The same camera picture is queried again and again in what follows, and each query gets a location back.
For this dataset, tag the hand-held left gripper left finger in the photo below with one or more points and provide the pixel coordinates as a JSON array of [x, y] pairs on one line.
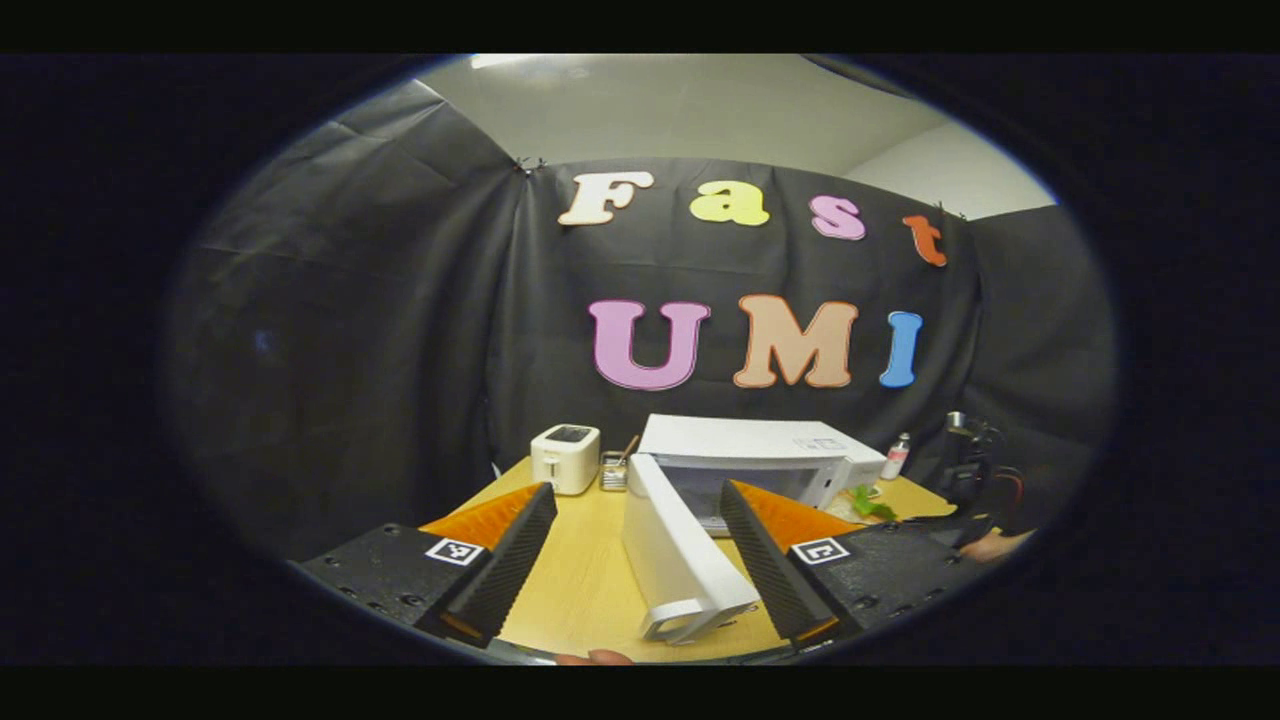
[[515, 570]]

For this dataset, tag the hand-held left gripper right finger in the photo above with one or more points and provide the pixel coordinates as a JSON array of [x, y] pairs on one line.
[[765, 570]]

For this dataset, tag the white microwave oven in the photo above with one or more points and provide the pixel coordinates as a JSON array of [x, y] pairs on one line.
[[740, 445]]

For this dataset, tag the small bottle with pink label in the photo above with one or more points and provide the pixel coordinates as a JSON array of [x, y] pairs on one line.
[[895, 458]]

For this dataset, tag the white toaster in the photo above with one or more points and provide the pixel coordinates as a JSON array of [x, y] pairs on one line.
[[565, 460]]

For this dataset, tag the metal utensil holder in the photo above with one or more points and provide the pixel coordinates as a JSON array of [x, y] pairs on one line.
[[613, 472]]

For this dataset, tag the black backdrop cloth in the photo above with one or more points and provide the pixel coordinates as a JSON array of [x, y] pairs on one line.
[[350, 300]]

